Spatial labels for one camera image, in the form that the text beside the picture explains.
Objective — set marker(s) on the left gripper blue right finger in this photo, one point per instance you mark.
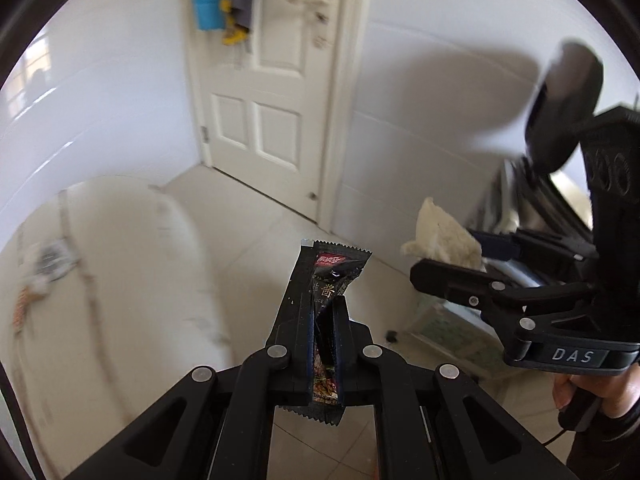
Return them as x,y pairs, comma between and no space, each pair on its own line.
352,370

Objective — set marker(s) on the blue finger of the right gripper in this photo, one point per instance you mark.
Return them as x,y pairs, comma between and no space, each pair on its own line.
486,292
528,245

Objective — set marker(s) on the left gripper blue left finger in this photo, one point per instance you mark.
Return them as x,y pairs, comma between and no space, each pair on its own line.
294,330

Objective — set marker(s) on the cream dough lump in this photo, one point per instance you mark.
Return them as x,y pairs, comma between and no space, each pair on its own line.
441,238

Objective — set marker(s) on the black snack wrapper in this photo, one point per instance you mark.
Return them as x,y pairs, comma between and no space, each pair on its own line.
335,268

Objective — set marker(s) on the person's right hand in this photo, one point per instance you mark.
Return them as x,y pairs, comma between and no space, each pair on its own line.
618,393

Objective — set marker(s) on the round white marble table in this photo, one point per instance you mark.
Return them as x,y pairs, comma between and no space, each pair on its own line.
137,313

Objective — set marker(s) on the white panel door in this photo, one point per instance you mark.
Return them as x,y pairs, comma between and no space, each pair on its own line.
265,106

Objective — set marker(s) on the clear barcode plastic wrapper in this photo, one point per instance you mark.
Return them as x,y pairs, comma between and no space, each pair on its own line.
49,262

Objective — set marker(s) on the red patterned small packet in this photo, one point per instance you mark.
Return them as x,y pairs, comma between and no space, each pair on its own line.
24,299

